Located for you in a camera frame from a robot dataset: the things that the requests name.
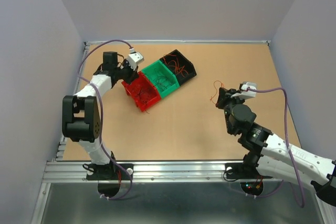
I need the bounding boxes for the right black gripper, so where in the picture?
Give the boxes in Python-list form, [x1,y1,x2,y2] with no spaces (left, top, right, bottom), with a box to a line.
[215,86,247,134]

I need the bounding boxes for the orange wire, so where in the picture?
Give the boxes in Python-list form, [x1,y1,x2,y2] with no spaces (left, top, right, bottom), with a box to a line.
[209,80,225,103]

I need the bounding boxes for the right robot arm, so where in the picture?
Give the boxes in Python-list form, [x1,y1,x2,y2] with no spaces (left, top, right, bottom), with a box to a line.
[216,82,335,206]

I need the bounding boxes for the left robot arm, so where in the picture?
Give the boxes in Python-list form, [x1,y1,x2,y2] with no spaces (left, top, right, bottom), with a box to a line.
[62,48,144,179]

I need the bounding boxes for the red plastic bin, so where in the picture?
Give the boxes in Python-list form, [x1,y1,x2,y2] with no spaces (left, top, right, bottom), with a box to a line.
[121,71,161,112]

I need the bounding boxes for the green plastic bin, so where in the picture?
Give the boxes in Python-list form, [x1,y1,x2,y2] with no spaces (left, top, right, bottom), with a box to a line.
[141,60,180,99]

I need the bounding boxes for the black plastic bin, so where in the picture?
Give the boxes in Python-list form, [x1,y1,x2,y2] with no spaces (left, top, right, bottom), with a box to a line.
[160,49,197,86]

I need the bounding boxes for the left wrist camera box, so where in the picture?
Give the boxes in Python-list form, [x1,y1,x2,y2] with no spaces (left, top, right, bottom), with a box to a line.
[127,52,144,70]

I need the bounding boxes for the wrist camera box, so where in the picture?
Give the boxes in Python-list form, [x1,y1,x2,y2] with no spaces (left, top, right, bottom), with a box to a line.
[231,82,257,100]
[127,52,144,70]

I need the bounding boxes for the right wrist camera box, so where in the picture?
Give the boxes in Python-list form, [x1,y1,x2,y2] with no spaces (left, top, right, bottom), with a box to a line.
[231,82,257,100]

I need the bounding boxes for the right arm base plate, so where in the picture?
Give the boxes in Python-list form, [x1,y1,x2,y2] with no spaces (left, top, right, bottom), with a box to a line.
[223,162,261,182]

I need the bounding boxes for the aluminium mounting rail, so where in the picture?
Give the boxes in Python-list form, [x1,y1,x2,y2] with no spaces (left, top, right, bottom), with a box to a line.
[42,160,254,184]

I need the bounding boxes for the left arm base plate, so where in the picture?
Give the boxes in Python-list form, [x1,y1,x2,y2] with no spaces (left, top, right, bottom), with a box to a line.
[82,163,133,181]

